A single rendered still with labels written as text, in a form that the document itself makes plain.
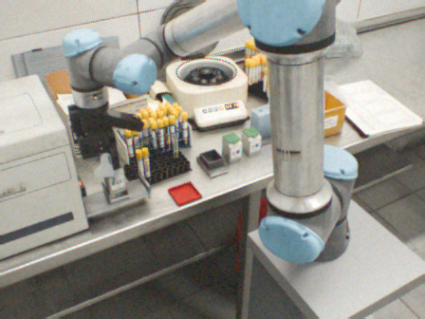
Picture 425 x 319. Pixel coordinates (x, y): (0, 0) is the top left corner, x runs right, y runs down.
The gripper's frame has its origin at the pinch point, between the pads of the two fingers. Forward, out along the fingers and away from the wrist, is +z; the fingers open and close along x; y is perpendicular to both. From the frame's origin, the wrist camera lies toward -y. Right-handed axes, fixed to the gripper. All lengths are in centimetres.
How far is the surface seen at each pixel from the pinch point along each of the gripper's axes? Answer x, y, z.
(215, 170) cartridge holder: 0.5, -28.0, 10.1
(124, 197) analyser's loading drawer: 2.6, -1.0, 6.7
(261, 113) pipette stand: -6.9, -47.4, 1.5
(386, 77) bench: -19, -114, 12
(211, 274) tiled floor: -32, -44, 99
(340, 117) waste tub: 2, -71, 5
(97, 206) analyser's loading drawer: 1.6, 5.8, 7.3
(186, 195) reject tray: 4.4, -16.9, 11.2
